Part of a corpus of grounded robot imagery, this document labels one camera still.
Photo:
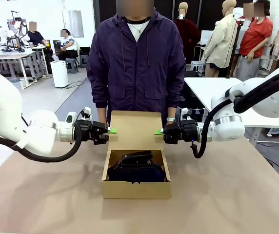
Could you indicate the white work desk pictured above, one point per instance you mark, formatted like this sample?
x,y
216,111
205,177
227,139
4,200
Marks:
x,y
6,56

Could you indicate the mannequin in beige jacket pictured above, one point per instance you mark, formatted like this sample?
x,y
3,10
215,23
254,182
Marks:
x,y
221,44

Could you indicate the dark blue zip pouch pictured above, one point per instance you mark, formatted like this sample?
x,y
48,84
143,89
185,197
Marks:
x,y
137,174

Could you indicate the pale green wristwatch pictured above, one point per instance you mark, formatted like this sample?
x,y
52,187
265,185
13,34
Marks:
x,y
171,119

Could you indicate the seated woman in white shirt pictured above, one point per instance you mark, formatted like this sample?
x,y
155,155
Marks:
x,y
68,45

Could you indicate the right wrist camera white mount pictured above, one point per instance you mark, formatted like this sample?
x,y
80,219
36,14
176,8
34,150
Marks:
x,y
185,114

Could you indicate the clear storage bin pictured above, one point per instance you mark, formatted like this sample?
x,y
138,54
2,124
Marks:
x,y
16,82

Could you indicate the mannequin in dark red top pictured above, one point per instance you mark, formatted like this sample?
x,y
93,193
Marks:
x,y
189,34

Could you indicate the black low chair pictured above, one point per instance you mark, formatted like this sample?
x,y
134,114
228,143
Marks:
x,y
84,51

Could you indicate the person's left forearm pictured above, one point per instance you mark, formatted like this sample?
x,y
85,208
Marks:
x,y
172,112

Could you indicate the grey plastic stool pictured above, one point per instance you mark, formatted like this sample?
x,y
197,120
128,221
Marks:
x,y
84,61
71,65

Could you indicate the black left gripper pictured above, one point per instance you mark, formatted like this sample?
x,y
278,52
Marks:
x,y
84,131

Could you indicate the person's right hand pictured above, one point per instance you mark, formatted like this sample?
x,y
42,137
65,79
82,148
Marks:
x,y
103,122

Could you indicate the person's left hand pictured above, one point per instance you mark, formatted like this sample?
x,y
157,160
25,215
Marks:
x,y
170,123

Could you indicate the person's right forearm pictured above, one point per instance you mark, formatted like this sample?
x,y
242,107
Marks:
x,y
102,114

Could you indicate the seated man in black shirt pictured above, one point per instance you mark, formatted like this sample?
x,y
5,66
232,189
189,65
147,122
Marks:
x,y
35,37

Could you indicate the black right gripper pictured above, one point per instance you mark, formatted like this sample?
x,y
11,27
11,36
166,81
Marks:
x,y
188,131

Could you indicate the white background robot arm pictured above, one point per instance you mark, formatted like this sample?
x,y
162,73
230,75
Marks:
x,y
20,29

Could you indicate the brown cardboard box with lid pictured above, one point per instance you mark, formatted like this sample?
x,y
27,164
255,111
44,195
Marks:
x,y
135,190

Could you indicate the white air purifier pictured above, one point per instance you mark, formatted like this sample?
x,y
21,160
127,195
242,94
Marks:
x,y
59,73

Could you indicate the person in purple jacket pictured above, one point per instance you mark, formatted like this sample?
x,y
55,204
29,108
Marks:
x,y
137,73

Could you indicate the grey wall board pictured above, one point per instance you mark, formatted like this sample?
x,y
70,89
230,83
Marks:
x,y
74,22

